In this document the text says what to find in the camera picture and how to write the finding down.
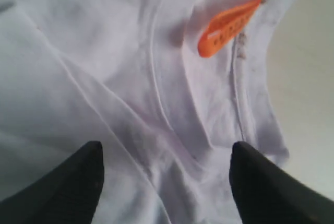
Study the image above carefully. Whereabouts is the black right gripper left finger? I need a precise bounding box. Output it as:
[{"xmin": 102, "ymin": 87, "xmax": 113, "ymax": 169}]
[{"xmin": 1, "ymin": 141, "xmax": 104, "ymax": 223}]

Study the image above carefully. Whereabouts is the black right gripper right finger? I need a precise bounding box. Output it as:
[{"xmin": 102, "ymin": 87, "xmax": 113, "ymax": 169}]
[{"xmin": 229, "ymin": 142, "xmax": 333, "ymax": 223}]

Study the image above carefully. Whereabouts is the white t-shirt red lettering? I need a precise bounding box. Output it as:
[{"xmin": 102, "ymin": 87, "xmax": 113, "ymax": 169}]
[{"xmin": 1, "ymin": 0, "xmax": 294, "ymax": 223}]

